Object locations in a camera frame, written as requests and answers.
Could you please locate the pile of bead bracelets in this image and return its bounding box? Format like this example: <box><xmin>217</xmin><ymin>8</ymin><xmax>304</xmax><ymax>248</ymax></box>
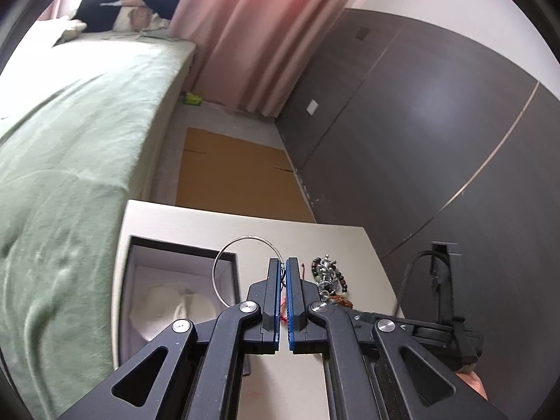
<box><xmin>310</xmin><ymin>254</ymin><xmax>354</xmax><ymax>309</ymax></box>

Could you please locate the silver bangle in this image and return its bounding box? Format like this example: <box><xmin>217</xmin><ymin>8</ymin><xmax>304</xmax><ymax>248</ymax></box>
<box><xmin>212</xmin><ymin>236</ymin><xmax>285</xmax><ymax>309</ymax></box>

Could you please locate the wide pink curtain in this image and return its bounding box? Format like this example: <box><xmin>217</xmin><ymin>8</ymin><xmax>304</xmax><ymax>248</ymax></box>
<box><xmin>168</xmin><ymin>0</ymin><xmax>377</xmax><ymax>119</ymax></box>

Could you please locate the red string bracelet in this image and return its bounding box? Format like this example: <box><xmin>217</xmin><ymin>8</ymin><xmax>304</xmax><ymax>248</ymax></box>
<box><xmin>280</xmin><ymin>260</ymin><xmax>306</xmax><ymax>327</ymax></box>

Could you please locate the beige bag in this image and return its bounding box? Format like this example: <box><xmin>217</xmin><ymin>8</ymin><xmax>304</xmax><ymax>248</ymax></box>
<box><xmin>114</xmin><ymin>6</ymin><xmax>160</xmax><ymax>31</ymax></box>

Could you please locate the black jewelry box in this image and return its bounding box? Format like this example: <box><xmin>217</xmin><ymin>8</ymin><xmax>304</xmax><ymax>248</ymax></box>
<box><xmin>114</xmin><ymin>235</ymin><xmax>252</xmax><ymax>377</ymax></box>

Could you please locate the green blanket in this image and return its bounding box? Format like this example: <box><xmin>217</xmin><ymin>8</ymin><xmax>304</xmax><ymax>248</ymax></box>
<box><xmin>0</xmin><ymin>37</ymin><xmax>195</xmax><ymax>420</ymax></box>

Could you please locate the beige bed base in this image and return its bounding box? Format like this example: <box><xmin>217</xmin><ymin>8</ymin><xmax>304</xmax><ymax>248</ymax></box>
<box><xmin>127</xmin><ymin>48</ymin><xmax>198</xmax><ymax>204</ymax></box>

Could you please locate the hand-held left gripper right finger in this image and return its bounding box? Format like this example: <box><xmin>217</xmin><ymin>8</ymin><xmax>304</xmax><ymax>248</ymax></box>
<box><xmin>286</xmin><ymin>257</ymin><xmax>510</xmax><ymax>420</ymax></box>

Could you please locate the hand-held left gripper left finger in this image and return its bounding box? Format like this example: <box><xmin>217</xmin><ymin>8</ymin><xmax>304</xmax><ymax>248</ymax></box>
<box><xmin>57</xmin><ymin>258</ymin><xmax>281</xmax><ymax>420</ymax></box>

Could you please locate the pile of dark clothes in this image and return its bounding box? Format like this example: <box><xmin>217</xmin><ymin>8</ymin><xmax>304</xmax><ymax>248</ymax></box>
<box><xmin>70</xmin><ymin>0</ymin><xmax>187</xmax><ymax>33</ymax></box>

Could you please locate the narrow pink curtain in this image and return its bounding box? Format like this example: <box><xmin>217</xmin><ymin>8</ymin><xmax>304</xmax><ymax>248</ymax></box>
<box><xmin>37</xmin><ymin>0</ymin><xmax>66</xmax><ymax>22</ymax></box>

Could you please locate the brown cardboard sheet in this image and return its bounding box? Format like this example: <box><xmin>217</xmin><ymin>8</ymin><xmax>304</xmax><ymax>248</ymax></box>
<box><xmin>175</xmin><ymin>127</ymin><xmax>316</xmax><ymax>224</ymax></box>

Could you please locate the person's right hand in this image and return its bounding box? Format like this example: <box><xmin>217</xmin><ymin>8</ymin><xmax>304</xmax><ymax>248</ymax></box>
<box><xmin>455</xmin><ymin>371</ymin><xmax>489</xmax><ymax>401</ymax></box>

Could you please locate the pale green pillow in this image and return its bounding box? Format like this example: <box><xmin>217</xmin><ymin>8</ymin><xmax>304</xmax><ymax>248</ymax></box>
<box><xmin>52</xmin><ymin>16</ymin><xmax>88</xmax><ymax>47</ymax></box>

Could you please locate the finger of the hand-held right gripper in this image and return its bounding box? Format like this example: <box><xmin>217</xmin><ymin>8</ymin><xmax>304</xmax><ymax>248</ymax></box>
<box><xmin>348</xmin><ymin>308</ymin><xmax>453</xmax><ymax>337</ymax></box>

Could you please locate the white box cushion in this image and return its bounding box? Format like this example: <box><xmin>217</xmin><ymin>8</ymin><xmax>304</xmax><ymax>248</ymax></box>
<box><xmin>130</xmin><ymin>282</ymin><xmax>228</xmax><ymax>344</ymax></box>

